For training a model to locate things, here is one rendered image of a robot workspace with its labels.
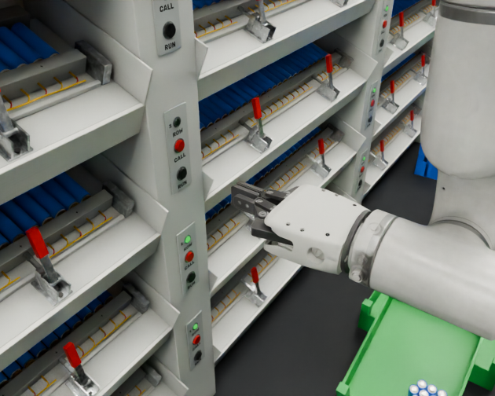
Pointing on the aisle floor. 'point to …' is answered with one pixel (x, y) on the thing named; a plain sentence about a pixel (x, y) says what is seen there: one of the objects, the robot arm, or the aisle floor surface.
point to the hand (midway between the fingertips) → (247, 198)
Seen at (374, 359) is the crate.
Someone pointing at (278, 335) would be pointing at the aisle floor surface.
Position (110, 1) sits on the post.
